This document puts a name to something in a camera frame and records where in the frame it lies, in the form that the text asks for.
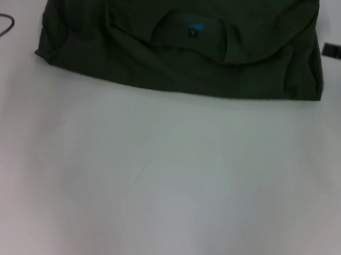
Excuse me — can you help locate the dark green FREE t-shirt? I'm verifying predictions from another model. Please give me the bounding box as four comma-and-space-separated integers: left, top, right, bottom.
32, 0, 330, 105

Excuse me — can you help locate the black cable with silver plug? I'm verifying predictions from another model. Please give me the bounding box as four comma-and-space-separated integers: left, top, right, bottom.
0, 10, 16, 47

